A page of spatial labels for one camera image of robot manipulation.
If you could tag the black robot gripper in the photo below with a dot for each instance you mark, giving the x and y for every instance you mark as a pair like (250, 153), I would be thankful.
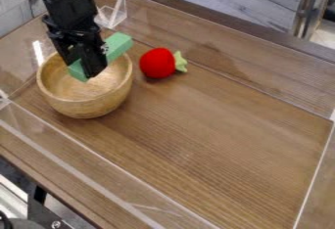
(74, 31)

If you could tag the green rectangular block stick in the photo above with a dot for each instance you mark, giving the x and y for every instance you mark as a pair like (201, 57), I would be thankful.
(117, 45)

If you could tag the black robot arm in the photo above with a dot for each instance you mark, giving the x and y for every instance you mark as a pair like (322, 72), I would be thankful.
(76, 34)

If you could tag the brown wooden bowl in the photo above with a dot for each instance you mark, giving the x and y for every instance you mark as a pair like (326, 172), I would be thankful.
(85, 99)

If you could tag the red plush strawberry toy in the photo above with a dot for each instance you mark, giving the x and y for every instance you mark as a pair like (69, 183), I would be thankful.
(160, 63)

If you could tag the clear acrylic corner bracket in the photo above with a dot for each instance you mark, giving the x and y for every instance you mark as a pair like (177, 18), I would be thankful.
(112, 16)

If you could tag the clear acrylic tray wall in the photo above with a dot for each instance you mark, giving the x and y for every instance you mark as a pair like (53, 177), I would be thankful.
(113, 198)

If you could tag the black table leg bracket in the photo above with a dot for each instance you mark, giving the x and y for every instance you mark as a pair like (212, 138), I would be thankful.
(41, 218)

